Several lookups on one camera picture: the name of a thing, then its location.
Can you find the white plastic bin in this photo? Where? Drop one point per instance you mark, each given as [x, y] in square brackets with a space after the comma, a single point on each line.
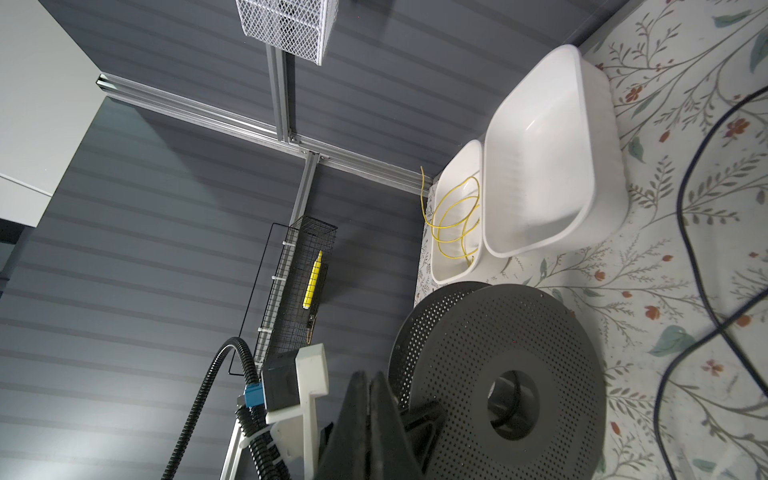
[553, 176]

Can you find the white bin with yellow cable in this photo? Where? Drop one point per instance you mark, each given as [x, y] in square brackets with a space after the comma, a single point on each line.
[455, 230]

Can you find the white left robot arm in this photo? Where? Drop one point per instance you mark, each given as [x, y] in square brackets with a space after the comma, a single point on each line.
[264, 454]

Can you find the black wire wall basket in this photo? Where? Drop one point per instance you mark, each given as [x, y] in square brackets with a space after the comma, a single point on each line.
[274, 321]

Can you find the grey perforated cable spool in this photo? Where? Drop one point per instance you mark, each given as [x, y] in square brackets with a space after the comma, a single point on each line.
[519, 379]

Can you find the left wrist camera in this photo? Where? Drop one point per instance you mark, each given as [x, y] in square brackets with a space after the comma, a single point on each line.
[292, 382]

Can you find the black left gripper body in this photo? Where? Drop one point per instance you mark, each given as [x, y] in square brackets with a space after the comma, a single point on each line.
[423, 426]

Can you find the white wire mesh basket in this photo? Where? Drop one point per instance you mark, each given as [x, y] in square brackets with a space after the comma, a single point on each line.
[299, 27]

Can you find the yellow marker in basket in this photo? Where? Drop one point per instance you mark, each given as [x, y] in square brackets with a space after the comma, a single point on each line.
[312, 282]

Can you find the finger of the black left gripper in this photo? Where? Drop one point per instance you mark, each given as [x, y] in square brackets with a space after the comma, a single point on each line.
[391, 455]
[345, 454]

